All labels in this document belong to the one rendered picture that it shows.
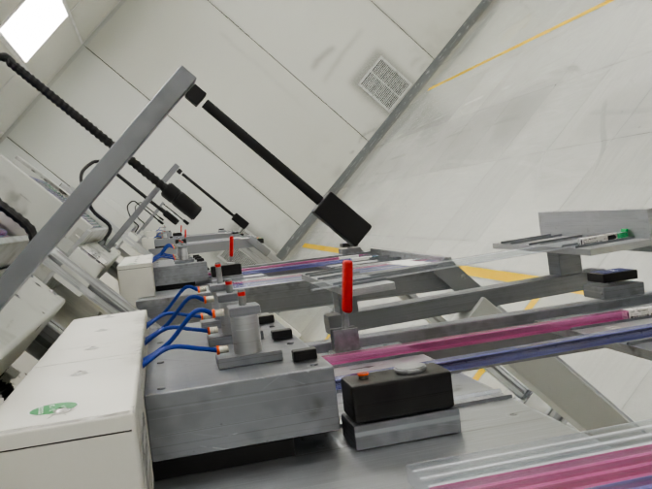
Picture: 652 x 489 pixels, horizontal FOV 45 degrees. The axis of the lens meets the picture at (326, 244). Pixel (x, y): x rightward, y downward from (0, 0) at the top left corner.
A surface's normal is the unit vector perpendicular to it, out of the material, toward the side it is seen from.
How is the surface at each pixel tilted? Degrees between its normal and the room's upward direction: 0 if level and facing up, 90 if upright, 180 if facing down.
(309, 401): 90
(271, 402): 90
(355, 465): 44
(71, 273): 90
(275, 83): 90
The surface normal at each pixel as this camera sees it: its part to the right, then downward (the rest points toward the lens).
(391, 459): -0.11, -0.99
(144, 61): 0.22, 0.03
